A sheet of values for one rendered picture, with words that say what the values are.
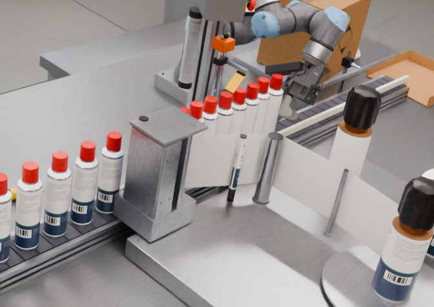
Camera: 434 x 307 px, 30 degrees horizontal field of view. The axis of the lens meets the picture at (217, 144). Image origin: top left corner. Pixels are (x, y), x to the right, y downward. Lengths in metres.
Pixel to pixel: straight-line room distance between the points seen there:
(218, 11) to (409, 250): 0.70
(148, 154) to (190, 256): 0.26
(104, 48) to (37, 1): 2.51
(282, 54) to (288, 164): 0.85
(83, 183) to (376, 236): 0.68
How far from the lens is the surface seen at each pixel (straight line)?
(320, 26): 2.28
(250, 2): 1.98
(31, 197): 1.71
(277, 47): 2.78
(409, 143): 2.60
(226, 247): 1.87
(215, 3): 1.93
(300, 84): 2.26
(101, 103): 2.46
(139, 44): 2.87
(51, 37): 4.82
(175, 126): 1.76
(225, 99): 2.05
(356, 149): 2.06
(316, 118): 2.42
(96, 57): 2.73
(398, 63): 3.14
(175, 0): 4.82
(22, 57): 4.57
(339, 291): 1.82
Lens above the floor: 2.02
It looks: 31 degrees down
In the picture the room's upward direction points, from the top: 11 degrees clockwise
